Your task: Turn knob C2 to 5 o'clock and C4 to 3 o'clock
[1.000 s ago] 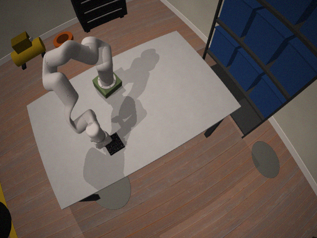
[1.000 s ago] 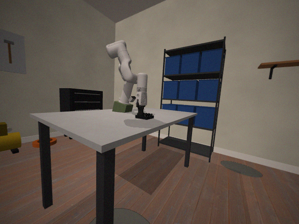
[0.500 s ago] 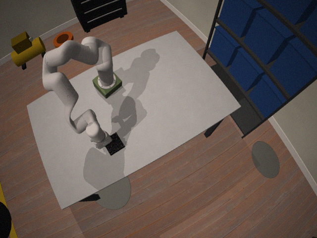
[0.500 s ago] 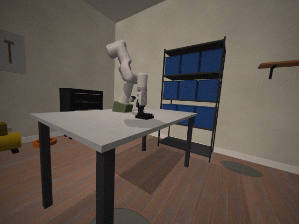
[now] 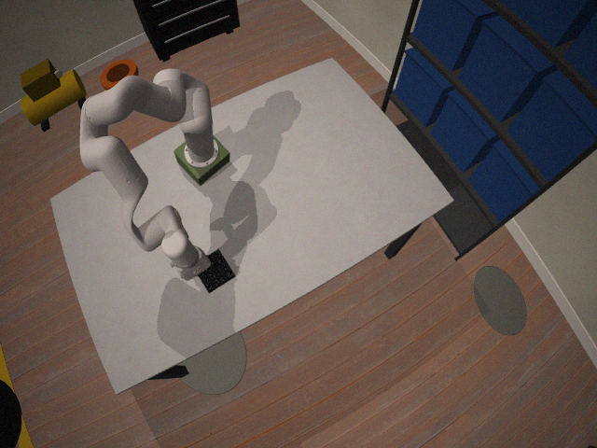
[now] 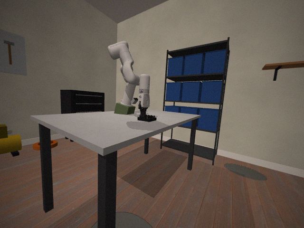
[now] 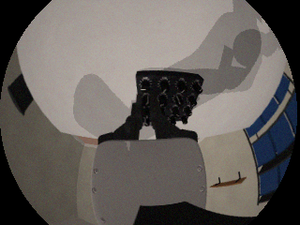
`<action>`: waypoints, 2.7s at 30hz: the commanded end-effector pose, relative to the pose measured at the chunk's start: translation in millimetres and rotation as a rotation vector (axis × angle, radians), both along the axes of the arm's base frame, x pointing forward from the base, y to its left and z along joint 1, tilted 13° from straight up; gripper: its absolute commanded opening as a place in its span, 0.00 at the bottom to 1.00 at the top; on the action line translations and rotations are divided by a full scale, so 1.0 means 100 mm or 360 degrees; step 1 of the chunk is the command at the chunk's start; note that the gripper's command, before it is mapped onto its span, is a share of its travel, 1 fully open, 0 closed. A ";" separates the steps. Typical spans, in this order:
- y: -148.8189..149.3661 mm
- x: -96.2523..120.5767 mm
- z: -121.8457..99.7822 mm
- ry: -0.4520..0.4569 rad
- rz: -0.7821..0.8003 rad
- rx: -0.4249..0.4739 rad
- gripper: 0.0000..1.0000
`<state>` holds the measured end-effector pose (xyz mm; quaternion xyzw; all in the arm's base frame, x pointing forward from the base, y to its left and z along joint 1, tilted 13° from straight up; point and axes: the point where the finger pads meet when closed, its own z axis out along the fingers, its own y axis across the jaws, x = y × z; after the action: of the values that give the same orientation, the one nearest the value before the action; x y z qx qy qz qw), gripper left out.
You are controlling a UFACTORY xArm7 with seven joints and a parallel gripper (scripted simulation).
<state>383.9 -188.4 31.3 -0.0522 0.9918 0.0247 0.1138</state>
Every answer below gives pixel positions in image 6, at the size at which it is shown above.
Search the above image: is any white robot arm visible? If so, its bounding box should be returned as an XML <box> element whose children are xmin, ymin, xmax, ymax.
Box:
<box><xmin>108</xmin><ymin>41</ymin><xmax>150</xmax><ymax>106</ymax></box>

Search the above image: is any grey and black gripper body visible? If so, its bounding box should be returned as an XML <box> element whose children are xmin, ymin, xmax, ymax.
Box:
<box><xmin>138</xmin><ymin>93</ymin><xmax>150</xmax><ymax>108</ymax></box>

